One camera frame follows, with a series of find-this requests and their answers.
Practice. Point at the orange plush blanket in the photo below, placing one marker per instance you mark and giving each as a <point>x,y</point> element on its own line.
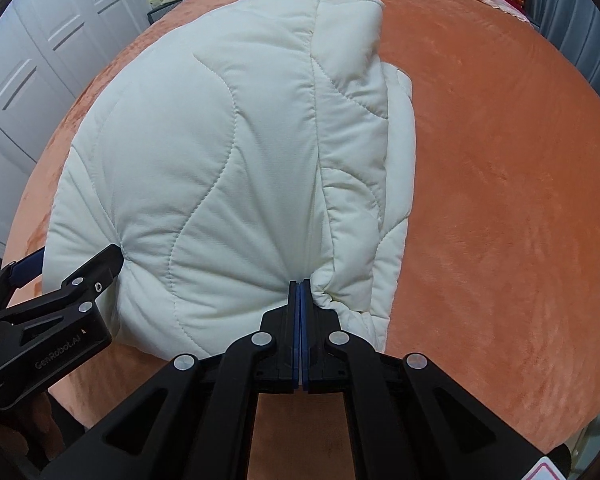
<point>505,210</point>

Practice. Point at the person's left hand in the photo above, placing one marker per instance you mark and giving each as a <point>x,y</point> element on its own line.
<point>35,420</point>

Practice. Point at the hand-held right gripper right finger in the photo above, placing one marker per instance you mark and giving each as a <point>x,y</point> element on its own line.
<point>310,340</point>

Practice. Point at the grey blue pleated curtain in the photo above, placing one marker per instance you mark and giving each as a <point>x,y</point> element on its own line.
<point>580,25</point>

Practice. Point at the grey bedside table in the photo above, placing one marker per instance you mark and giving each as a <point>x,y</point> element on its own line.
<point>162,12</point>

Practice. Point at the white wardrobe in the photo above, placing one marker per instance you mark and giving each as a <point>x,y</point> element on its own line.
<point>40,35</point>

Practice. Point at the white quilted blanket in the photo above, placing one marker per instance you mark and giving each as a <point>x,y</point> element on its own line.
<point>205,135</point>

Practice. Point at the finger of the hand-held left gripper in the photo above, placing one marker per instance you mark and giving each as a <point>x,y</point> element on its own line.
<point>22,267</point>
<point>87,280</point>

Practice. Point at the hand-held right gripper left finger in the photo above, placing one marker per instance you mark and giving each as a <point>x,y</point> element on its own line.
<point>290,330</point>

